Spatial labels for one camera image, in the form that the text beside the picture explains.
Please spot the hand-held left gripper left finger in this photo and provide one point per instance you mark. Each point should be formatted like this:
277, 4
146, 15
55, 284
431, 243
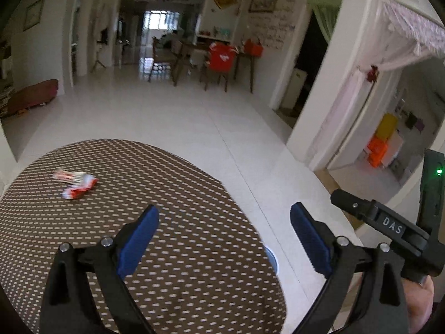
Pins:
137, 243

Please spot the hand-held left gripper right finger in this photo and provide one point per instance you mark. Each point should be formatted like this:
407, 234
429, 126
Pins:
311, 240

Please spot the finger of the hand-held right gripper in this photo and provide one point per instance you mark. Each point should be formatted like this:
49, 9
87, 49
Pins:
351, 204

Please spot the blue trash bin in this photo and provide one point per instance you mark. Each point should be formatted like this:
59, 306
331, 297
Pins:
274, 259

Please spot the red white striped wrapper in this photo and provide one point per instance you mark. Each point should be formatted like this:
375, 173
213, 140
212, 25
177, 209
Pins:
69, 176

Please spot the person's right hand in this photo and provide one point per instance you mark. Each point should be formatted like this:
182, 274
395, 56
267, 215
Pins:
420, 306

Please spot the round table with brown tablecloth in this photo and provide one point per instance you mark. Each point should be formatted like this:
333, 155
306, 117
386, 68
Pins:
156, 181

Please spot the yellow plastic bin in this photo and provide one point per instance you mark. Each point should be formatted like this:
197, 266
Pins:
386, 127

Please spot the pink door curtain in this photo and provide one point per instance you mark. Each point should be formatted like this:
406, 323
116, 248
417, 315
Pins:
342, 118

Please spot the hanging purple cloth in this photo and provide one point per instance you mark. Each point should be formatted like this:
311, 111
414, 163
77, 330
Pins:
415, 121

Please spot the white cabinet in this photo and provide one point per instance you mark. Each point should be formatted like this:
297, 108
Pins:
294, 88

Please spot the red hanging ornament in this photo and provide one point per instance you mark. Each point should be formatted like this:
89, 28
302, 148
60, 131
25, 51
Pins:
372, 73

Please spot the brown bench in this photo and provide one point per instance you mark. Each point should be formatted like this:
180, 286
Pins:
33, 95

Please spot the red chair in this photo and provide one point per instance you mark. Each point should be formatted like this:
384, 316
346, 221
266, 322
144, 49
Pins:
219, 78

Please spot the wooden dining table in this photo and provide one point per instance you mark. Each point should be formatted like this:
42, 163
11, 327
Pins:
243, 55

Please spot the wooden dining chair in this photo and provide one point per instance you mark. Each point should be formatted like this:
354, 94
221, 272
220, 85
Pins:
161, 61

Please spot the green curtain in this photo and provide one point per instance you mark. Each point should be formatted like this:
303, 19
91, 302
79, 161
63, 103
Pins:
326, 21

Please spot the lace door valance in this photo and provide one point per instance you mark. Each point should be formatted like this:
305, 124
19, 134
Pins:
413, 24

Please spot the tripod stand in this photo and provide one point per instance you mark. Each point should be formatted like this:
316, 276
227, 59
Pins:
99, 55

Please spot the red printed bag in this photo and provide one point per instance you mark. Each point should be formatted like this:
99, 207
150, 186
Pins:
221, 57

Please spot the pink wall decals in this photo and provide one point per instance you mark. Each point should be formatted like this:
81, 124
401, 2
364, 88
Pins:
278, 24

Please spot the small framed wall picture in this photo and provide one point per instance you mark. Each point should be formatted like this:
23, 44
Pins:
33, 14

